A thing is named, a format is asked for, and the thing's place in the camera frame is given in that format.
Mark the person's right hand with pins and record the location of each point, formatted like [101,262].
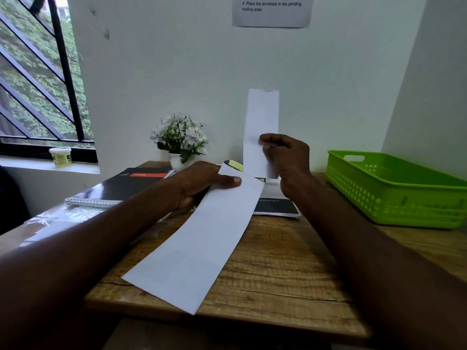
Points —
[292,164]

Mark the person's left hand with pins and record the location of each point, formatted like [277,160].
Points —
[197,182]

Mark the printed sheet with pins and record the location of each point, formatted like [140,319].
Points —
[273,207]
[261,112]

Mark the white envelope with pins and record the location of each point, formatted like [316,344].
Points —
[197,251]

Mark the green plastic basket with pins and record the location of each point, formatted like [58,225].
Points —
[397,193]

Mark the clear plastic sleeve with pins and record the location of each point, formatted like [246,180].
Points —
[73,215]

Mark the person's right forearm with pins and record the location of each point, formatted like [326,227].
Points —
[365,258]

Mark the person's left forearm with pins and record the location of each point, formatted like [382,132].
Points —
[73,258]

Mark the white flower plant in pot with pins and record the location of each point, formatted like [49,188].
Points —
[182,134]

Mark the black spiral notebook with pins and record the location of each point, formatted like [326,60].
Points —
[120,185]

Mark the small cream jar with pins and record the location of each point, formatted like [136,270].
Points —
[61,157]

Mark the paper notice sheet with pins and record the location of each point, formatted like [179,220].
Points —
[273,18]

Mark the white window sill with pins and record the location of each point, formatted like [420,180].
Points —
[47,167]

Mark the black window grille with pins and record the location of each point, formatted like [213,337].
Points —
[69,87]

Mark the black backpack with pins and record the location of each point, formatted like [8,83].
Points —
[11,204]

